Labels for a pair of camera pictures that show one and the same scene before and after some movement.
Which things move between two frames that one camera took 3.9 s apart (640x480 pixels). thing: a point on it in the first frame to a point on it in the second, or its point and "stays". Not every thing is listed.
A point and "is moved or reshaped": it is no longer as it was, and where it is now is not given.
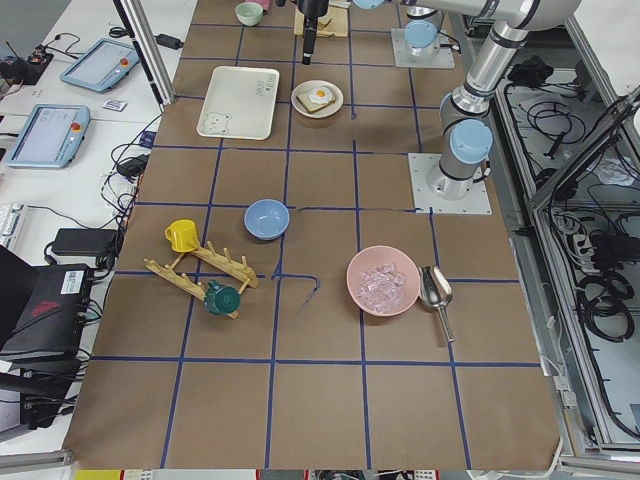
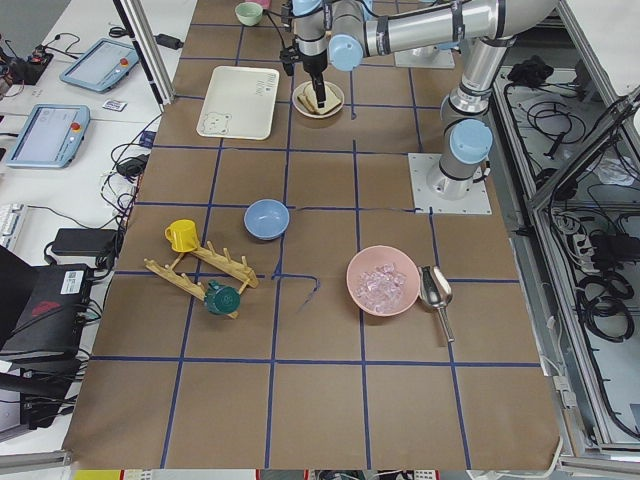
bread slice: (323, 22) is moved or reshaped
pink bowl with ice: (383, 280) stays
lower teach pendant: (49, 136) stays
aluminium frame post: (144, 40) stays
